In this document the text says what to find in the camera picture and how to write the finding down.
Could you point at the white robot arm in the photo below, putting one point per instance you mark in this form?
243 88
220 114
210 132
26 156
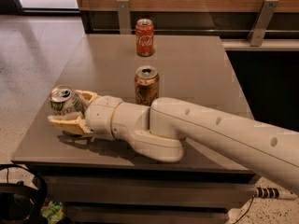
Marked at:
159 131

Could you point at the gold LaCroix can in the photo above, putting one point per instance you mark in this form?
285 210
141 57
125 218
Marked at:
146 85

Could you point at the red Coca-Cola can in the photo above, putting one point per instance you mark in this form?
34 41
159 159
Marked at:
144 34

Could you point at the grey drawer cabinet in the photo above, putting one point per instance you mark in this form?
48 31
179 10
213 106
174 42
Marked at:
106 181

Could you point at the black headphones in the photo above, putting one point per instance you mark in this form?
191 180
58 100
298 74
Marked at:
20 204

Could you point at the green snack bag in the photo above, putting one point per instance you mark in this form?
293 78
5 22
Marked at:
53 212

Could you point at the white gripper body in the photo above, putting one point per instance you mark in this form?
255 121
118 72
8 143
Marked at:
100 113

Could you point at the silver green 7up can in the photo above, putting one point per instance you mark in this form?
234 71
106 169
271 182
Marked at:
64 100

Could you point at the metal bracket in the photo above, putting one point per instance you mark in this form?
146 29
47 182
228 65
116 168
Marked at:
257 32
124 16

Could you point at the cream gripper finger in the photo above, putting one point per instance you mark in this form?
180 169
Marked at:
73 123
87 97

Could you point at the left metal bracket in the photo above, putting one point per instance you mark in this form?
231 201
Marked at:
124 16

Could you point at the black white striped handle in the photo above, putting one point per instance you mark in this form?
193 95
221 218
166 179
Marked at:
274 193

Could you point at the right metal bracket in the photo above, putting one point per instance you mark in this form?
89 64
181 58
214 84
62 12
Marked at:
257 32

